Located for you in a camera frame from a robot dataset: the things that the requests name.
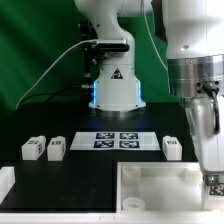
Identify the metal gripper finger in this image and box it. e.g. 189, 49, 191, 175
204, 175, 219, 186

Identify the white left obstacle bar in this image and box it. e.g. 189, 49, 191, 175
0, 167, 15, 204

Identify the grey cable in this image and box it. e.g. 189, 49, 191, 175
15, 38, 98, 110

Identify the black cable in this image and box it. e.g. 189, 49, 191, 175
17, 85, 94, 108

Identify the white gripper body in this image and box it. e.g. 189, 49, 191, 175
185, 96, 224, 175

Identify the white marker sheet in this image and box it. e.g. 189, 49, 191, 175
70, 131, 160, 151

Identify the black camera on base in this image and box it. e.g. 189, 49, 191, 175
78, 20, 130, 78

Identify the white square tabletop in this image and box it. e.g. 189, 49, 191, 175
115, 162, 224, 224

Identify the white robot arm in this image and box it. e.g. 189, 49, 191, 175
74, 0, 224, 186

